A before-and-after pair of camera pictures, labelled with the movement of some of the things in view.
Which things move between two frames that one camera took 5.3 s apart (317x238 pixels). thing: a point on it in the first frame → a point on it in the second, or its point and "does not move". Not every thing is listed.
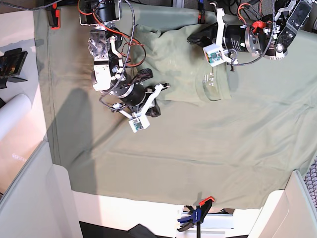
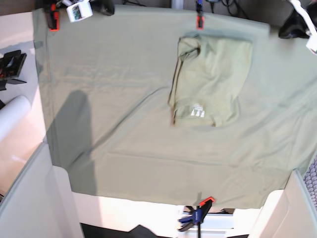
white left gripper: [154, 111] → [105, 7]
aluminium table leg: [178, 3] does not move
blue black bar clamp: [197, 216] does not move
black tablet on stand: [11, 64] does not move
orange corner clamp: [54, 15] does not move
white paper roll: [12, 111] does not move
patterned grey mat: [310, 181] does not move
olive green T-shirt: [179, 68] → [208, 72]
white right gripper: [207, 35] → [295, 28]
